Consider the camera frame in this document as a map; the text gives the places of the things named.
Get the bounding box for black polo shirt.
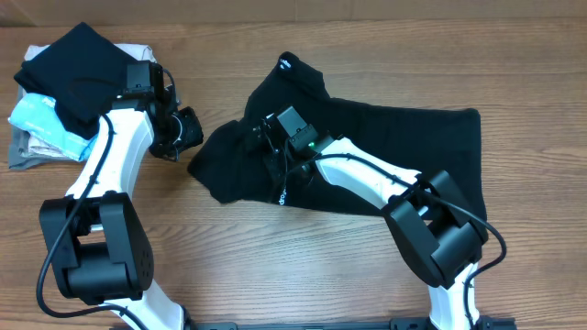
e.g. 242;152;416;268
187;51;486;217

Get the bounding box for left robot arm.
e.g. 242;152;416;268
36;60;204;329

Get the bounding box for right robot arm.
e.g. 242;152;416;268
252;106;488;329

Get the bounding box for folded black garment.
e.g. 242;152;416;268
14;22;138;139

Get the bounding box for folded light blue garment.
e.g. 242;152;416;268
8;93;95;162

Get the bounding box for folded beige garment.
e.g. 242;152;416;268
22;43;158;157

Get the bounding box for folded grey garment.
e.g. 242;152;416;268
7;86;83;171

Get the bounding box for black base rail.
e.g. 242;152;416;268
185;316;517;330

